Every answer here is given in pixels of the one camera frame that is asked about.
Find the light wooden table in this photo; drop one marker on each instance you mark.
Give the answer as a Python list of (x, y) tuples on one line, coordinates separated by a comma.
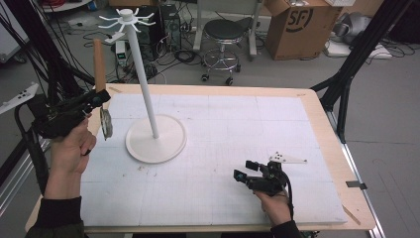
[(333, 139)]

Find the person's right hand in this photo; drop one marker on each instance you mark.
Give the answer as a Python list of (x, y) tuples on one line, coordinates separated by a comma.
[(277, 208)]

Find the tan tape strip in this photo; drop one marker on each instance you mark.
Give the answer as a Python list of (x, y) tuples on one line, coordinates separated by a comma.
[(351, 214)]

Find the white power strip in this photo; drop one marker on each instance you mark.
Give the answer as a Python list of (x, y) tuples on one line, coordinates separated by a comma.
[(356, 51)]

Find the white hook rack stand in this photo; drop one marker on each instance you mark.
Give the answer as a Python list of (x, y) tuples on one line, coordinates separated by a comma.
[(155, 145)]

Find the person's left hand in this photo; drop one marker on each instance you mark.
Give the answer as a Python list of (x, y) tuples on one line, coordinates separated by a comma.
[(69, 152)]

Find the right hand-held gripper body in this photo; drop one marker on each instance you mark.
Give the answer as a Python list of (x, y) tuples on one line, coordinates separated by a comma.
[(269, 181)]

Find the white grid mat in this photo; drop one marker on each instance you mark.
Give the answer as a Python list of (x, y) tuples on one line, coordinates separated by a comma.
[(231, 132)]

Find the grey bag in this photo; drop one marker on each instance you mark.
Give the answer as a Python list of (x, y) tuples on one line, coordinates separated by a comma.
[(353, 26)]

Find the black metal frame stand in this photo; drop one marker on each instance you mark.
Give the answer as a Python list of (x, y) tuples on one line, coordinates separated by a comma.
[(346, 76), (49, 49)]

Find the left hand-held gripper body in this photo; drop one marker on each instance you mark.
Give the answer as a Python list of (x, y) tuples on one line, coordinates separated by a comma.
[(62, 117)]

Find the black round stool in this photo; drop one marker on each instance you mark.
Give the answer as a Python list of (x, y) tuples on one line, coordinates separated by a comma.
[(224, 31)]

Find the black tape piece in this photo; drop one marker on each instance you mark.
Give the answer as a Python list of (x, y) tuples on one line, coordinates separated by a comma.
[(356, 185)]

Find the brown cardboard box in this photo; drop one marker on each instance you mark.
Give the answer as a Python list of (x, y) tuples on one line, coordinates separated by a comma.
[(298, 29)]

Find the aluminium rail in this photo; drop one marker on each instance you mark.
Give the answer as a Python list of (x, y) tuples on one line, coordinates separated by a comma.
[(360, 175), (13, 185)]

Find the white power supply unit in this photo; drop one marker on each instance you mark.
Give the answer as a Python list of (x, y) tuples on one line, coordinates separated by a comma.
[(121, 53)]

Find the black computer tower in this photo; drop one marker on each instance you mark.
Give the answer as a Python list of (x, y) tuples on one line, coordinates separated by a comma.
[(170, 29)]

